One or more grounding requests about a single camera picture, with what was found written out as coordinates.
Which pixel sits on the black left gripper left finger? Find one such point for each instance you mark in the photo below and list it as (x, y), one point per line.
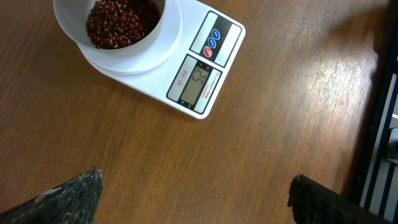
(74, 201)

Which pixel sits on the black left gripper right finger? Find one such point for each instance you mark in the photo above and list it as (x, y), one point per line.
(312, 203)

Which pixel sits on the white digital kitchen scale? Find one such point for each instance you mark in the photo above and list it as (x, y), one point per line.
(186, 65)

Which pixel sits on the white round bowl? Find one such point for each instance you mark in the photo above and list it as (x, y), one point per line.
(72, 15)

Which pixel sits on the black metal frame rail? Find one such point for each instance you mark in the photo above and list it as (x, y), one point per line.
(374, 185)

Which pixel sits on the red beans in bowl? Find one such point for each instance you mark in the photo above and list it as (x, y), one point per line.
(116, 24)

